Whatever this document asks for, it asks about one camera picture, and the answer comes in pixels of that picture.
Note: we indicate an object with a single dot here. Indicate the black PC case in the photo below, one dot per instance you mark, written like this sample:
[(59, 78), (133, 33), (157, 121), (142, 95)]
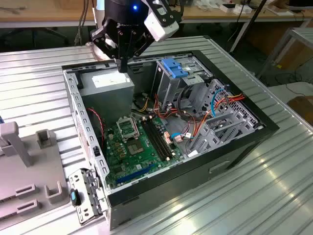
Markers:
[(171, 188)]

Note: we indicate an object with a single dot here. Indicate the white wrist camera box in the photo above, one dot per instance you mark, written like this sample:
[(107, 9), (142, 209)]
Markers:
[(160, 28)]

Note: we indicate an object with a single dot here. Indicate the grey metal disk bay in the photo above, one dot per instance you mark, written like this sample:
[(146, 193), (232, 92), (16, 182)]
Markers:
[(232, 124)]

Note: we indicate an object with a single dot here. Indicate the black stand pole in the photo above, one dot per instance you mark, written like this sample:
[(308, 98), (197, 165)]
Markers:
[(256, 11)]

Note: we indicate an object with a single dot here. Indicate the small white box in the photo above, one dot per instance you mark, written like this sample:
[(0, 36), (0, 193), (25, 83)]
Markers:
[(244, 10)]

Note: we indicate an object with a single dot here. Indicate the blue expansion slot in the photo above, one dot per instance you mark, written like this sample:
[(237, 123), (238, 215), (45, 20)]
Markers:
[(134, 175)]

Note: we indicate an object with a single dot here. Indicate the green motherboard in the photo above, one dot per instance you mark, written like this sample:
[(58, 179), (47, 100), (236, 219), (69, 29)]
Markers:
[(127, 161)]

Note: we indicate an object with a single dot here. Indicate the brown cardboard box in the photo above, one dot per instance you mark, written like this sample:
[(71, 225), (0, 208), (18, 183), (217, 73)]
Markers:
[(297, 55), (302, 105)]

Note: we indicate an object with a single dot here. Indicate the grey slot cover bracket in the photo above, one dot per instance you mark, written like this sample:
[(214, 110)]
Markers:
[(75, 177)]

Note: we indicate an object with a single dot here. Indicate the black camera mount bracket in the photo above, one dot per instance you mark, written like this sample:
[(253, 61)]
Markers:
[(171, 13)]

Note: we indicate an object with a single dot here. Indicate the grey metal drive cage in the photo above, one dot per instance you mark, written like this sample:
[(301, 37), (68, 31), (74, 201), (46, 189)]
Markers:
[(168, 85)]

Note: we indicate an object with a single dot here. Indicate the aluminium frame table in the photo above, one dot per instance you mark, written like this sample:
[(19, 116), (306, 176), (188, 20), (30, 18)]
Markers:
[(303, 31)]

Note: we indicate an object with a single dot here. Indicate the grey parts rack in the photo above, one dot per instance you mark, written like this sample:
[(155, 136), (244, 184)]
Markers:
[(24, 181)]

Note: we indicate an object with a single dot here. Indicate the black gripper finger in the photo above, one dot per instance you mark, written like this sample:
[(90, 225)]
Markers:
[(104, 40), (143, 45)]

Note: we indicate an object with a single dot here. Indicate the blue plastic drive bracket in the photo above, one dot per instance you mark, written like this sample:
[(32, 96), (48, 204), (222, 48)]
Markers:
[(174, 69)]

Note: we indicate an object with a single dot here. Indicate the black RAM slot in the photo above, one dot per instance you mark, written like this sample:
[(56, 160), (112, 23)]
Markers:
[(156, 139), (152, 140), (159, 138), (163, 137)]

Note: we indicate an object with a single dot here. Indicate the wooden top desk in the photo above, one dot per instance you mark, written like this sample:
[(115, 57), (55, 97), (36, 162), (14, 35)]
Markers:
[(49, 12), (207, 13)]

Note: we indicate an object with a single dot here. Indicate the blue black latch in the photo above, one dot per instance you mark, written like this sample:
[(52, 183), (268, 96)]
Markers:
[(76, 198)]

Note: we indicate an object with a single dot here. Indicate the grey power supply unit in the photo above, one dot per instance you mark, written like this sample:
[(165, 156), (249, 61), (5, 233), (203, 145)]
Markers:
[(107, 102)]

